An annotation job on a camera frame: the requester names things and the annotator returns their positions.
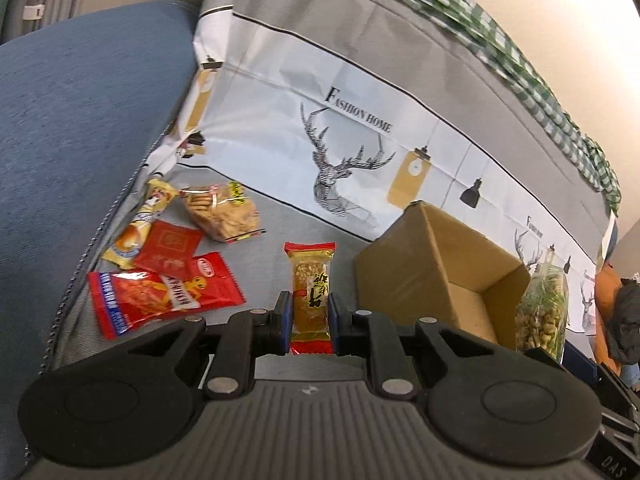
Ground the orange plush cushion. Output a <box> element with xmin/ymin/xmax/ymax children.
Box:
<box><xmin>595</xmin><ymin>262</ymin><xmax>626</xmax><ymax>361</ymax></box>

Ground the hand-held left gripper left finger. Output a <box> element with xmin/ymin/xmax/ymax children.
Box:
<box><xmin>112</xmin><ymin>290</ymin><xmax>294</xmax><ymax>402</ymax></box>

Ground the small red square packet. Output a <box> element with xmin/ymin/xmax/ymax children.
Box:
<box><xmin>132</xmin><ymin>220</ymin><xmax>205</xmax><ymax>281</ymax></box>

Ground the yellow snack packet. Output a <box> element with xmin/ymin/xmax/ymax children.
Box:
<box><xmin>101</xmin><ymin>178</ymin><xmax>180</xmax><ymax>269</ymax></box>

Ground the peanut bar snack packet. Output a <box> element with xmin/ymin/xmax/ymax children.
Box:
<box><xmin>284</xmin><ymin>241</ymin><xmax>337</xmax><ymax>356</ymax></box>

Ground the brown cardboard box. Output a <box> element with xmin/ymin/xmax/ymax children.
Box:
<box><xmin>354</xmin><ymin>201</ymin><xmax>532</xmax><ymax>351</ymax></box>

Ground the black cloth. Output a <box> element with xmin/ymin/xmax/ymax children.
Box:
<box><xmin>607</xmin><ymin>280</ymin><xmax>640</xmax><ymax>366</ymax></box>

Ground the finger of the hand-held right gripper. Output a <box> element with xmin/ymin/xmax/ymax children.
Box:
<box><xmin>562</xmin><ymin>346</ymin><xmax>601</xmax><ymax>377</ymax></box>

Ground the green pea snack bag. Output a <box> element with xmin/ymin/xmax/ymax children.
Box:
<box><xmin>515</xmin><ymin>251</ymin><xmax>571</xmax><ymax>362</ymax></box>

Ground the red spicy strip packet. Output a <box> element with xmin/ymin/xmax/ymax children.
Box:
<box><xmin>87</xmin><ymin>251</ymin><xmax>247</xmax><ymax>339</ymax></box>

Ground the blue fabric cushion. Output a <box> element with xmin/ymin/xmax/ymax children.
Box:
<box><xmin>0</xmin><ymin>0</ymin><xmax>201</xmax><ymax>466</ymax></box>

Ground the green checked cloth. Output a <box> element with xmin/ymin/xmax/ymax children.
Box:
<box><xmin>345</xmin><ymin>0</ymin><xmax>622</xmax><ymax>216</ymax></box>

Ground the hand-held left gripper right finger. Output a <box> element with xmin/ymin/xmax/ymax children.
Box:
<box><xmin>327</xmin><ymin>291</ymin><xmax>507</xmax><ymax>402</ymax></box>

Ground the grey deer print sofa cover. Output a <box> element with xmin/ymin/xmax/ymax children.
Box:
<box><xmin>40</xmin><ymin>0</ymin><xmax>621</xmax><ymax>391</ymax></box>

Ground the clear biscuit bag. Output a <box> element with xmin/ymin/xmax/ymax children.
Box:
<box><xmin>179</xmin><ymin>181</ymin><xmax>267</xmax><ymax>245</ymax></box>

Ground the white blue patterned cushion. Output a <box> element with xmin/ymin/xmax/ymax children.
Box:
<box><xmin>602</xmin><ymin>210</ymin><xmax>619</xmax><ymax>261</ymax></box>

